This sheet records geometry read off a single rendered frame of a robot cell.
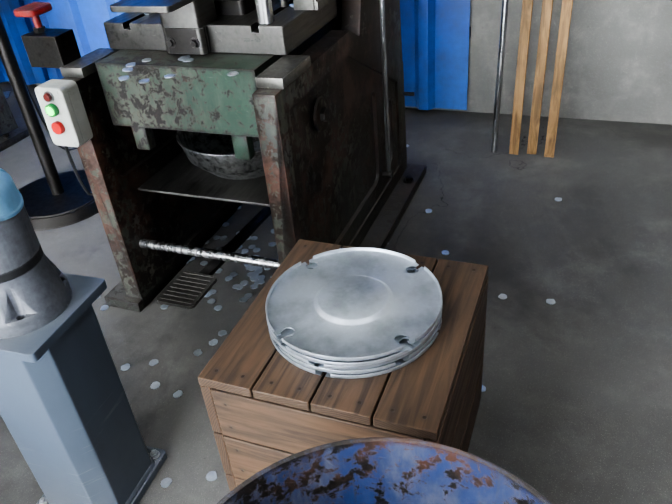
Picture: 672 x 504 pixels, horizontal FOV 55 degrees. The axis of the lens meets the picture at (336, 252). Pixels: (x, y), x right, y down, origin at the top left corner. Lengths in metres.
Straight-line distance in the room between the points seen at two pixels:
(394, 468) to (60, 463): 0.66
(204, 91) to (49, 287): 0.56
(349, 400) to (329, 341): 0.10
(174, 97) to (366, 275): 0.60
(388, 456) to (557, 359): 0.85
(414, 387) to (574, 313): 0.78
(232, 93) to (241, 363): 0.59
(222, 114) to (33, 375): 0.65
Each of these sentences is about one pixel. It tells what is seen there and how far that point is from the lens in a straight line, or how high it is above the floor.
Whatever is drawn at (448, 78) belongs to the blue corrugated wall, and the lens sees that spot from 2.68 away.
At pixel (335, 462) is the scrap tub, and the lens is 0.76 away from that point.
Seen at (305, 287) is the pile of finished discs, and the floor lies 0.39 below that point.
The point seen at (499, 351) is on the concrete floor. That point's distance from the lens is 1.55.
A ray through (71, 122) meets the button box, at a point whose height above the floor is 0.55.
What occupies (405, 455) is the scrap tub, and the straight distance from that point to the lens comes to 0.75.
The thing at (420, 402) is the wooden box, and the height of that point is 0.35.
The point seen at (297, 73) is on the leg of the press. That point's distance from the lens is 1.34.
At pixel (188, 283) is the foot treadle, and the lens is 1.57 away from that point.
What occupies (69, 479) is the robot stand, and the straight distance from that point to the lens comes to 1.28.
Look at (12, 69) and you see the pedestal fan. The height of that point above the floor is 0.48.
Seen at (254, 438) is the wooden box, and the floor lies 0.24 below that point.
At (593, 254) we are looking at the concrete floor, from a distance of 1.89.
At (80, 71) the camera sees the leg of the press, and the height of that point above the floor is 0.64.
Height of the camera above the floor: 1.05
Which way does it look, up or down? 34 degrees down
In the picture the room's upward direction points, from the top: 6 degrees counter-clockwise
